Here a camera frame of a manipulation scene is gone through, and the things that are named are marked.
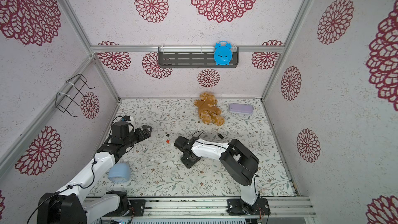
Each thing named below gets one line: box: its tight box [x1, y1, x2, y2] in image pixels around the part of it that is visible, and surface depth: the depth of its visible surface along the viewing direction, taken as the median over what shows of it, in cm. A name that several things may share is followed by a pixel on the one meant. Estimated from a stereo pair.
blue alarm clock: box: [213, 40, 233, 66], surface depth 90 cm
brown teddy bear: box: [193, 91, 225, 126], surface depth 106 cm
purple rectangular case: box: [228, 103, 254, 115], surface depth 112 cm
